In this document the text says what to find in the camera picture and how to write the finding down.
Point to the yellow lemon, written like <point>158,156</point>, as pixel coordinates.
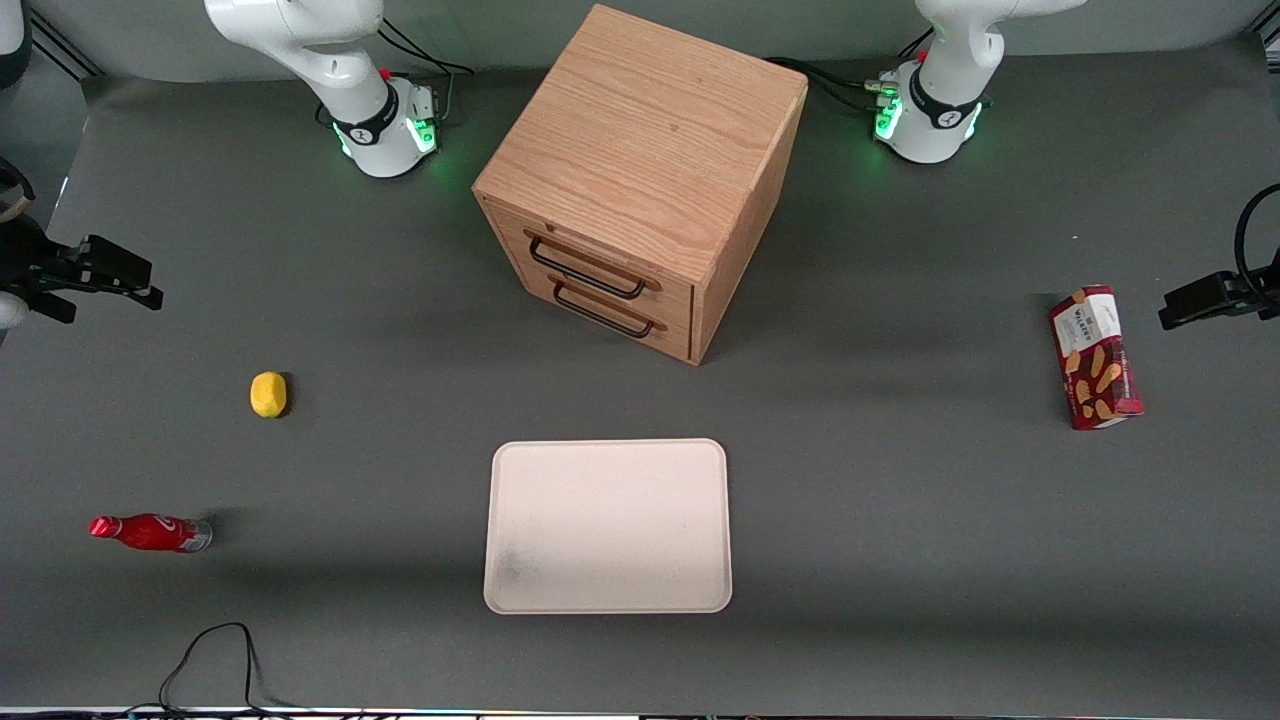
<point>268,394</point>

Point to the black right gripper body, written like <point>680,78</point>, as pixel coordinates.
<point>30,262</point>

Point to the black frame rail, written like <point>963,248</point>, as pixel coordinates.
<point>60,45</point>

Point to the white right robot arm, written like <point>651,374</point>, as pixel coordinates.
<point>340,70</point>

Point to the red cookie box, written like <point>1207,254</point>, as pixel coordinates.
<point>1097,360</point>

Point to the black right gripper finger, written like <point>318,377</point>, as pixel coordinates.
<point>52,306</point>
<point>120,275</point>

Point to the wooden drawer cabinet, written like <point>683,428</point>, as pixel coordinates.
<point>640,150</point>

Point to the beige plastic tray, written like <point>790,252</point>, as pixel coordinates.
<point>608,525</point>

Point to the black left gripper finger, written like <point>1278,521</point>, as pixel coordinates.
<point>1205,298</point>

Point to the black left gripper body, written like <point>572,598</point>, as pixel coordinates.
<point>1243,291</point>

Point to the red coke bottle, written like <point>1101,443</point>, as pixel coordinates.
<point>155,533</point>

